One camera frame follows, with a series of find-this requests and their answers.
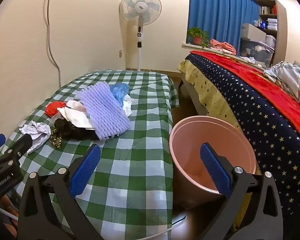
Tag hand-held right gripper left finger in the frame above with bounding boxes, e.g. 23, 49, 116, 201
17, 144, 102, 240

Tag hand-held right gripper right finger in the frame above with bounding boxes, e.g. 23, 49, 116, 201
195, 142, 283, 240

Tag printed paper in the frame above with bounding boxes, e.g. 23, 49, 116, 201
19, 120, 52, 155

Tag black gold patterned wrapper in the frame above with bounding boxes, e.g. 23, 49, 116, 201
49, 129, 64, 148

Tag pink plastic bin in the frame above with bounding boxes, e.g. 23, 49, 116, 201
169, 116, 257, 209

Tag black plastic package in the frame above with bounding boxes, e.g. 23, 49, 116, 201
54, 118, 100, 141

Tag red plastic bag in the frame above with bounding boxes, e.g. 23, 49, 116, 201
45, 101, 67, 117

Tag white plastic bag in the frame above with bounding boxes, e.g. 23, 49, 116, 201
57, 100, 98, 130

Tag purple foam net sheet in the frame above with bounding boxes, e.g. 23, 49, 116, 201
74, 81, 132, 140

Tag white tissue paper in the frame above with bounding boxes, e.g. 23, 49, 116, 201
121, 95, 133, 117

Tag blue plastic bag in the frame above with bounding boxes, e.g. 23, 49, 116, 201
109, 82, 130, 108

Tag green checked tablecloth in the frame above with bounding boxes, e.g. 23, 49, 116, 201
0, 70, 180, 240

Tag starry blue red bed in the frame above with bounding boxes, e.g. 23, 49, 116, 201
185, 52, 300, 228

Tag yellow star bed skirt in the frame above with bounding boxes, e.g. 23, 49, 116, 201
177, 59, 262, 230

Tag red blanket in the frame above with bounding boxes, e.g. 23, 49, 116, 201
190, 51, 300, 148

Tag blue striped quilt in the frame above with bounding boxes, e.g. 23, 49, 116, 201
263, 61, 300, 114

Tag pink folded clothes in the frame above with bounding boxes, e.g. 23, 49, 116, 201
209, 39, 237, 55

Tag clear plastic storage box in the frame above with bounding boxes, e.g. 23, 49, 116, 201
240, 38, 275, 68

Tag white window sill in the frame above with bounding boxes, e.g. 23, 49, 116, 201
182, 42, 265, 68

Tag potted green plant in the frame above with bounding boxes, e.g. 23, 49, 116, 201
187, 27, 210, 48

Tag white lidded container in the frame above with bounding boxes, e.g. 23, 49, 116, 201
265, 34, 276, 48

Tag grey box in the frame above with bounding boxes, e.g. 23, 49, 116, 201
241, 23, 267, 40

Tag blue curtain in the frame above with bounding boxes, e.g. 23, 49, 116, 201
187, 0, 262, 55

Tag wooden bookshelf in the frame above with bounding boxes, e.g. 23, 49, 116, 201
257, 0, 278, 45

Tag white standing fan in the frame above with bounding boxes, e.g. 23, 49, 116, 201
119, 0, 162, 72

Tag grey bed frame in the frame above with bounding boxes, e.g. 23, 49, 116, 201
181, 72, 208, 115

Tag grey wall cable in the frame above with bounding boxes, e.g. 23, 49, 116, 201
46, 0, 62, 88

